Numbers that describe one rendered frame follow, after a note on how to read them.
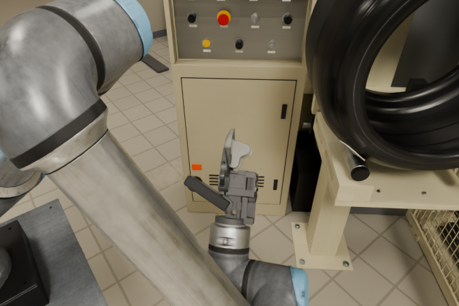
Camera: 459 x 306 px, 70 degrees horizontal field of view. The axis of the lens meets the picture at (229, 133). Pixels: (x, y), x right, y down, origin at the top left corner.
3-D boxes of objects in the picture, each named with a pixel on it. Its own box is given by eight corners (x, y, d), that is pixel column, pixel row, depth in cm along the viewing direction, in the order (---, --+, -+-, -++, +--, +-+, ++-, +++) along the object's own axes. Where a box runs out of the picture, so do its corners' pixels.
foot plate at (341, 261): (290, 223, 179) (291, 220, 178) (340, 225, 178) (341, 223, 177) (296, 268, 158) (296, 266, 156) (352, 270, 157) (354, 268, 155)
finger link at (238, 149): (253, 130, 75) (249, 170, 74) (227, 128, 76) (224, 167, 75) (251, 127, 72) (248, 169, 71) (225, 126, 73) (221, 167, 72)
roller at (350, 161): (324, 96, 107) (339, 95, 107) (324, 108, 110) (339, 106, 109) (351, 169, 79) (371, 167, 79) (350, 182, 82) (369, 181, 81)
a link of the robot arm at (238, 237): (213, 238, 77) (203, 246, 68) (215, 217, 78) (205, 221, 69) (251, 243, 76) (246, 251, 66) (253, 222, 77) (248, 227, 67)
